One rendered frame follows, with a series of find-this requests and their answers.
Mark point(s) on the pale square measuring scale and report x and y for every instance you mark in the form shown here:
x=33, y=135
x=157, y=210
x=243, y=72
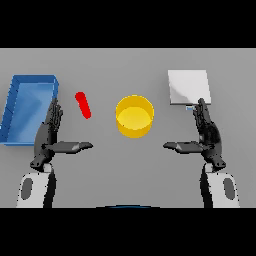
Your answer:
x=188, y=86

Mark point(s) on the robot left arm light grey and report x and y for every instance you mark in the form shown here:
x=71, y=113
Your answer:
x=36, y=186

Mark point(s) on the red beaker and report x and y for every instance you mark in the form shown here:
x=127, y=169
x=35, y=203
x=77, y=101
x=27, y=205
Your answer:
x=83, y=104

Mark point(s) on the robot right arm light grey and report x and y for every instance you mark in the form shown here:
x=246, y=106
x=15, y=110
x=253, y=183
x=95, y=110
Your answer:
x=220, y=186

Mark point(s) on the yellow bowl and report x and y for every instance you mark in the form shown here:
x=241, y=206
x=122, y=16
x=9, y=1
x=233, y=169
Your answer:
x=134, y=116

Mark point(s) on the robot right hand dark grey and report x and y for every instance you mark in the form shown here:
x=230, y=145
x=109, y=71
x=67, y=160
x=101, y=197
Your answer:
x=209, y=137

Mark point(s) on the blue tray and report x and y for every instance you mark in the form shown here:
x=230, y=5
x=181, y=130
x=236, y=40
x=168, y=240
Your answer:
x=28, y=108

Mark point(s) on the robot left hand dark grey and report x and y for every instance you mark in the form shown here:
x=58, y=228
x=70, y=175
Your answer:
x=46, y=137

